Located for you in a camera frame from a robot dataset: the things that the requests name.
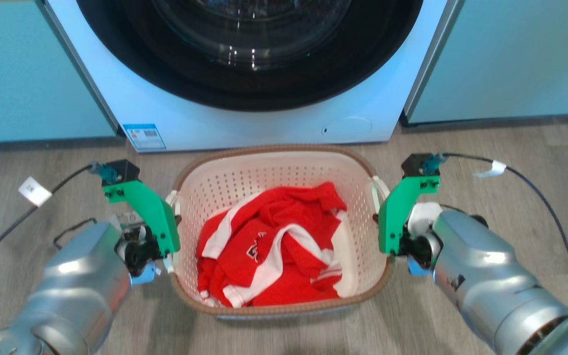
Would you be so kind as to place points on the white front-load washing machine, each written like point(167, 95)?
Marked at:
point(274, 125)

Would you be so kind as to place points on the light blue cabinet panel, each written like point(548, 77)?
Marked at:
point(506, 59)
point(22, 74)

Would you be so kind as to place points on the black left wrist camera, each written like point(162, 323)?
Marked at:
point(119, 171)

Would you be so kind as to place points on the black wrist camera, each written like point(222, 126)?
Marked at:
point(119, 171)
point(421, 164)

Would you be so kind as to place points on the cream perforated laundry basket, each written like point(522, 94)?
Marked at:
point(205, 197)

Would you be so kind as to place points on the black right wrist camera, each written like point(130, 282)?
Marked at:
point(421, 164)

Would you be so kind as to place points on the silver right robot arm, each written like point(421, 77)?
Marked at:
point(486, 281)

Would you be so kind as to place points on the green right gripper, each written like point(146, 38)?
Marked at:
point(396, 212)

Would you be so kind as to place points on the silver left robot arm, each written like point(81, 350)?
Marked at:
point(77, 286)

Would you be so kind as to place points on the oval white drain filter flap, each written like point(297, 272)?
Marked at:
point(347, 126)

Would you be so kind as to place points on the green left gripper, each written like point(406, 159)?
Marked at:
point(153, 212)

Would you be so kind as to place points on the black round washing machine door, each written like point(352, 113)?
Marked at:
point(249, 49)

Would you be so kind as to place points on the blue energy label sticker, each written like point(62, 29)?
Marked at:
point(144, 136)

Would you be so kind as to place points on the red and white garment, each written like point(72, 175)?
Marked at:
point(274, 246)

